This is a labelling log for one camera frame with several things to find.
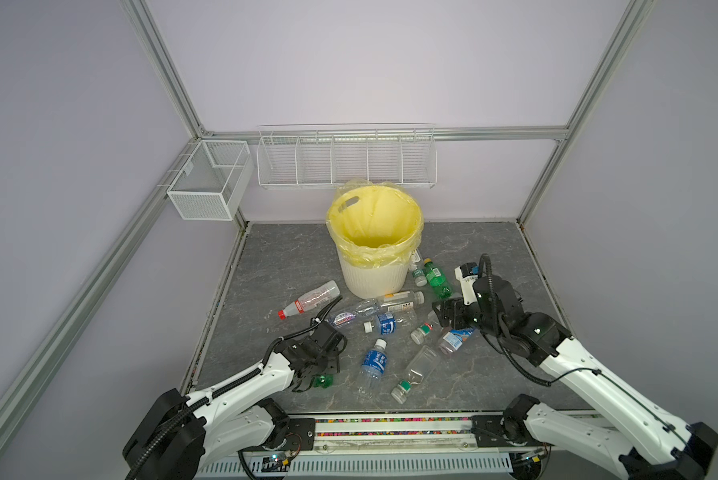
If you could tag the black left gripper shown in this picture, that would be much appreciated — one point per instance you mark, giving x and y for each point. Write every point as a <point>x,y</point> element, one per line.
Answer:
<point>333,362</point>

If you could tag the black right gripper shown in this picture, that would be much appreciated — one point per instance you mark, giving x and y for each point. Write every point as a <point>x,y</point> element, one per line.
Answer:
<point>458,307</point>

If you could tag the bottle blue orange label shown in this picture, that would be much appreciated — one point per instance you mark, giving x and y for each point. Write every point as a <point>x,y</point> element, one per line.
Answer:
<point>452,340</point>

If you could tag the square bottle sunflower label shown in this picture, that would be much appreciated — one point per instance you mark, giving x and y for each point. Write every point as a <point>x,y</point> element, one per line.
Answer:
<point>426,330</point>

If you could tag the tall bottle blue label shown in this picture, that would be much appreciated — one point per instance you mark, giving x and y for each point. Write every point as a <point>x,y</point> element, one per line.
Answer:
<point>373,368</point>

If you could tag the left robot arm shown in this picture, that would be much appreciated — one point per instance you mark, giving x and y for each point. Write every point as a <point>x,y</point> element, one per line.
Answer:
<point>215,408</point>

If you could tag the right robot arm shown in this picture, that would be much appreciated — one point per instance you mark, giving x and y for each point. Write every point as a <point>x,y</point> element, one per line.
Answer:
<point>642,440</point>

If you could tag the white plastic bin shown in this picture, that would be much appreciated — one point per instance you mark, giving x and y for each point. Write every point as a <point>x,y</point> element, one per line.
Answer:
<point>373,272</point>

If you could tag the yellow bin liner bag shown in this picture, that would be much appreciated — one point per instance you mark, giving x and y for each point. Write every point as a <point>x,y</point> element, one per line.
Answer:
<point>374,224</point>

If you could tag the green bottle yellow cap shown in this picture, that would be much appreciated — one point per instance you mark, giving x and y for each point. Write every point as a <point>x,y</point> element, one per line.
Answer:
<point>437,280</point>

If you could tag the clear bottle green cap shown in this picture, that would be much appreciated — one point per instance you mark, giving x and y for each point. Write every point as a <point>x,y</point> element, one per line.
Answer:
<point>416,271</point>

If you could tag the clear bottle orange label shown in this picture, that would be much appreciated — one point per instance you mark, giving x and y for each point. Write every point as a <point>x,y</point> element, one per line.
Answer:
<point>402,301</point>

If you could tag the square clear bottle green label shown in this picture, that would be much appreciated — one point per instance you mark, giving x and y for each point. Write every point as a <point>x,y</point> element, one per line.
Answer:
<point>420,368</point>

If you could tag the clear bottle purple label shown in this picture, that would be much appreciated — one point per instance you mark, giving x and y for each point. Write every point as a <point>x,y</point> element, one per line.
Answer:
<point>359,311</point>

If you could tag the clear bottle red cap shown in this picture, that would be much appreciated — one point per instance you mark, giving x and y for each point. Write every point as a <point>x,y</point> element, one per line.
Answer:
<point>310,300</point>

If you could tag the small white mesh basket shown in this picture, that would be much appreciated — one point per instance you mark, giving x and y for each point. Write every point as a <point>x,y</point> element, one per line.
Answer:
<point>212,181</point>

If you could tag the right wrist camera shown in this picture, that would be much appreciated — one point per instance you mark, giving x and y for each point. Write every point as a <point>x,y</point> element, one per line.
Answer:
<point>467,274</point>

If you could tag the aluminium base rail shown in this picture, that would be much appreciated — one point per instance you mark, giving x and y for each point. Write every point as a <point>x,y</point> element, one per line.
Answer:
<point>395,444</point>

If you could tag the long white wire basket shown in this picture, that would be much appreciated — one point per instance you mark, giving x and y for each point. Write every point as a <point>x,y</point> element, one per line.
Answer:
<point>330,155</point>

